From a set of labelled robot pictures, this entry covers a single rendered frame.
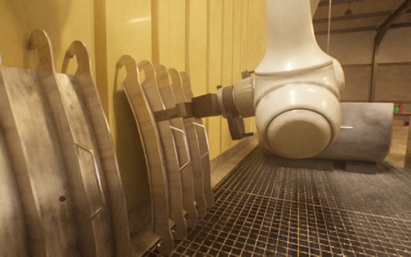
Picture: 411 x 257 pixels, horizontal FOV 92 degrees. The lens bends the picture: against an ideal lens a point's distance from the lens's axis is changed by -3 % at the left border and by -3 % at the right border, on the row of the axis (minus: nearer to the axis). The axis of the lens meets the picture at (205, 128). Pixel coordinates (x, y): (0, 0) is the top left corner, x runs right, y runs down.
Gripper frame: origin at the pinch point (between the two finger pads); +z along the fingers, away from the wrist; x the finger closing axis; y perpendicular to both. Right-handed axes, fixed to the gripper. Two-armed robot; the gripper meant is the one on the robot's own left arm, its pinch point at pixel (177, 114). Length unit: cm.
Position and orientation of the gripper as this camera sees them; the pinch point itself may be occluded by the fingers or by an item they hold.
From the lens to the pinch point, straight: 56.3
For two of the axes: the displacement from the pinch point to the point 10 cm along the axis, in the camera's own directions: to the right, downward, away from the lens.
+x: -4.1, 1.0, -9.1
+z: -8.9, 1.7, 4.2
